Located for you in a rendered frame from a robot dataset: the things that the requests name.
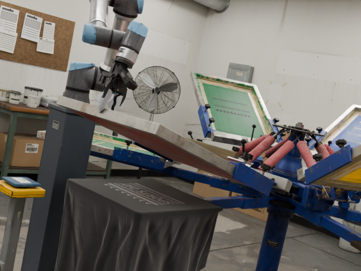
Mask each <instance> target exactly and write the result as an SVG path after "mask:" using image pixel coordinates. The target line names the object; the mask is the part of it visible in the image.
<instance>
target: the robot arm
mask: <svg viewBox="0 0 361 271"><path fill-rule="evenodd" d="M89 2H90V14H89V23H86V24H84V28H83V33H82V41H83V42H85V43H88V44H91V45H97V46H102V47H106V48H107V51H106V55H105V60H104V62H102V63H101V64H100V66H99V67H95V64H94V63H88V62H75V61H74V62H72V63H71V64H70V67H69V70H68V71H69V72H68V78H67V84H66V89H65V92H64V94H63V95H62V96H64V97H68V98H71V99H75V100H77V101H81V102H84V103H88V104H90V99H89V93H90V90H95V91H100V92H102V93H101V94H99V95H97V96H96V98H95V100H96V101H97V102H98V103H99V113H101V112H102V111H103V110H104V109H105V106H106V104H107V106H108V107H109V108H110V109H111V110H113V111H117V110H118V109H119V107H120V106H121V105H122V103H123V102H124V100H125V98H126V94H127V90H128V89H131V90H133V91H134V90H135V89H136V88H137V87H138V85H137V83H136V81H135V80H134V79H133V77H132V75H131V74H130V72H129V70H128V69H132V68H133V65H134V64H135V62H136V60H137V58H138V55H139V53H140V50H141V47H142V45H143V43H144V40H145V38H146V37H147V33H148V27H147V26H146V25H144V24H142V23H140V22H137V21H133V20H134V19H136V18H137V17H138V14H142V12H143V5H144V0H89ZM109 6H111V7H113V13H114V14H115V17H114V21H113V26H112V29H111V28H107V27H108V8H109ZM127 88H128V89H127ZM112 94H114V96H113V99H112V100H110V101H108V100H109V98H111V97H112Z"/></svg>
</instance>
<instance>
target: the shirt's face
mask: <svg viewBox="0 0 361 271"><path fill-rule="evenodd" d="M70 180H72V181H74V182H76V183H78V184H80V185H82V186H84V187H86V188H88V189H91V190H93V191H95V192H97V193H99V194H101V195H103V196H105V197H107V198H109V199H111V200H113V201H116V202H118V203H120V204H122V205H124V206H126V207H128V208H130V209H132V210H134V211H137V212H154V211H171V210H188V209H205V208H222V207H221V206H218V205H216V204H213V203H211V202H208V201H206V200H203V199H201V198H198V197H195V196H193V195H190V194H188V193H185V192H183V191H180V190H178V189H175V188H173V187H170V186H168V185H166V184H163V183H161V182H158V181H155V180H153V179H70ZM102 183H139V184H141V185H143V186H146V187H148V188H150V189H153V190H156V191H158V192H160V193H163V194H165V195H167V196H170V197H172V198H174V199H177V200H179V201H181V202H184V203H186V204H165V205H148V204H145V203H143V202H140V201H138V200H137V199H134V198H132V197H130V196H127V195H125V194H123V193H121V192H119V191H116V190H114V189H112V188H110V187H108V186H105V185H103V184H102Z"/></svg>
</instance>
